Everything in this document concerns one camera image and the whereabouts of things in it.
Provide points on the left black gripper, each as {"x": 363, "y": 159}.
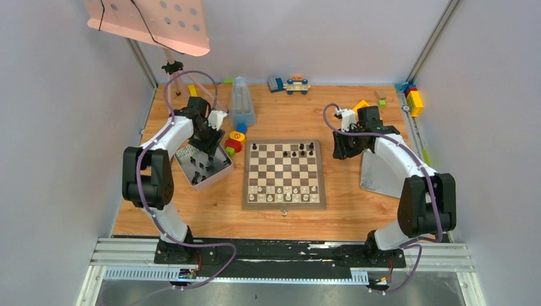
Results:
{"x": 207, "y": 141}

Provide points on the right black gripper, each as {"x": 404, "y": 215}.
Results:
{"x": 340, "y": 151}

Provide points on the wooden chess board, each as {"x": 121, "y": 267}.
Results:
{"x": 283, "y": 175}

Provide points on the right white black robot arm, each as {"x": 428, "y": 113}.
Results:
{"x": 427, "y": 204}

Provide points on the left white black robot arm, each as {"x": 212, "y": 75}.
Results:
{"x": 147, "y": 179}

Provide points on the red round block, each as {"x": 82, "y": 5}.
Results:
{"x": 234, "y": 144}

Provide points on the green small block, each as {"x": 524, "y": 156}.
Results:
{"x": 230, "y": 151}

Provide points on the yellow round sign block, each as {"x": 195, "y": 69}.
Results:
{"x": 238, "y": 136}

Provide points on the blue small block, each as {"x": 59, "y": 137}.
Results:
{"x": 241, "y": 128}

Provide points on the silver metal tin lid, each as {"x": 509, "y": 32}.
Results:
{"x": 378, "y": 177}

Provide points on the yellow triangle shape toy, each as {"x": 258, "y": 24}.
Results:
{"x": 363, "y": 103}

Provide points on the yellow block near stand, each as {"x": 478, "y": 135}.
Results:
{"x": 192, "y": 91}

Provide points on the wooden brown block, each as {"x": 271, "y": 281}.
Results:
{"x": 380, "y": 95}

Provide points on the wooden toy car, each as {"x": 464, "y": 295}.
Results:
{"x": 297, "y": 84}

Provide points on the stacked coloured bricks corner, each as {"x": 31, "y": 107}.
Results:
{"x": 412, "y": 96}

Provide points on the blue grey brick block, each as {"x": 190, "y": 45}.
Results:
{"x": 275, "y": 84}

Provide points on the pink music stand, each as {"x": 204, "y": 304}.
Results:
{"x": 176, "y": 25}

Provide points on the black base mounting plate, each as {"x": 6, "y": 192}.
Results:
{"x": 277, "y": 259}

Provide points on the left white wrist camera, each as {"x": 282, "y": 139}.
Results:
{"x": 216, "y": 119}

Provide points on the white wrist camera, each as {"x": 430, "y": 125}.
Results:
{"x": 348, "y": 118}
{"x": 216, "y": 119}

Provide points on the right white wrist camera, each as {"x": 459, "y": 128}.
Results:
{"x": 348, "y": 118}

